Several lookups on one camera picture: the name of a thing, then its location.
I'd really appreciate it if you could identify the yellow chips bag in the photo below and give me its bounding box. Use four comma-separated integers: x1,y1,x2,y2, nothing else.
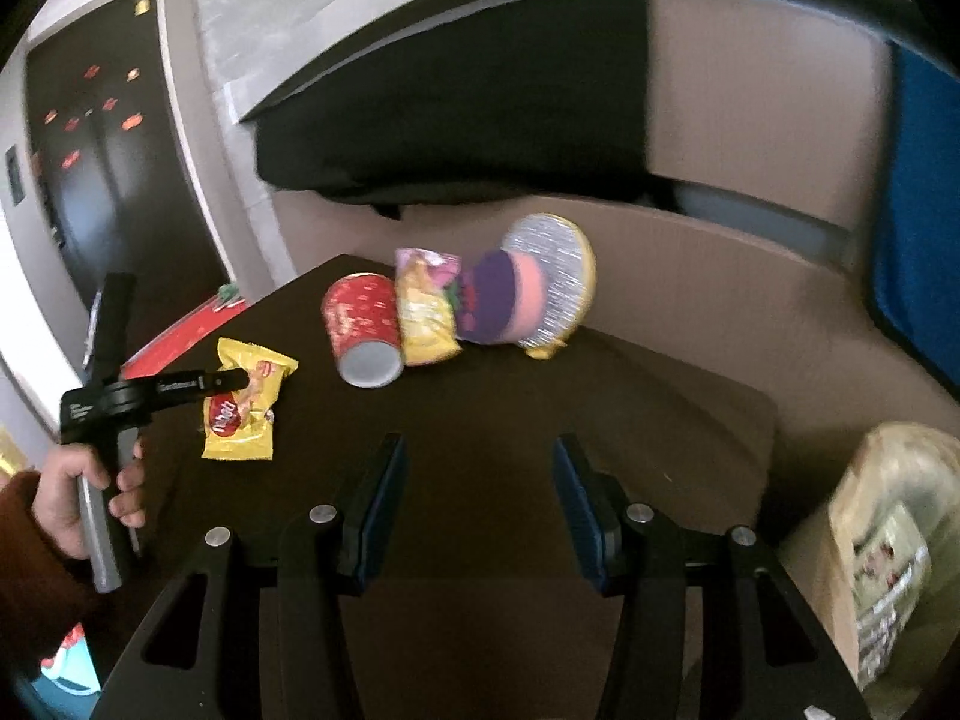
202,338,299,461

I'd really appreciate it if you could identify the red paper cup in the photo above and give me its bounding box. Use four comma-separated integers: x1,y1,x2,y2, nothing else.
322,271,404,388

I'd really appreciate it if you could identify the purple pink sponge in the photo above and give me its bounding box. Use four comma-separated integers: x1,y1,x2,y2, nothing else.
454,249,547,344

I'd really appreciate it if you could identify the silver round cake board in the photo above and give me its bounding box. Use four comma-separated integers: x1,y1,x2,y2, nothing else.
501,213,597,361

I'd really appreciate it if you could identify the yellow pink snack wrapper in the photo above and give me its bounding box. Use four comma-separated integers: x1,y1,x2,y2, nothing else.
394,247,460,367

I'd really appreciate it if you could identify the red sleeve left forearm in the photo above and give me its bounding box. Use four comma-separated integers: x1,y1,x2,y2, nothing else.
0,472,94,678

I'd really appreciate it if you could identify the person's left hand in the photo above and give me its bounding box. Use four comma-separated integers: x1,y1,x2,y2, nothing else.
31,439,150,561

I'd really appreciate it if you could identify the black refrigerator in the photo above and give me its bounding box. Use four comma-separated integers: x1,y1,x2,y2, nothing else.
26,0,228,349

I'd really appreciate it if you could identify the black hanging cloth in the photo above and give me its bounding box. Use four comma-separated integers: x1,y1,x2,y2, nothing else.
256,0,649,210

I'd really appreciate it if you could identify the blue hanging towel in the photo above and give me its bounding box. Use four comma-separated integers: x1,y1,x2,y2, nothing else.
867,47,958,392

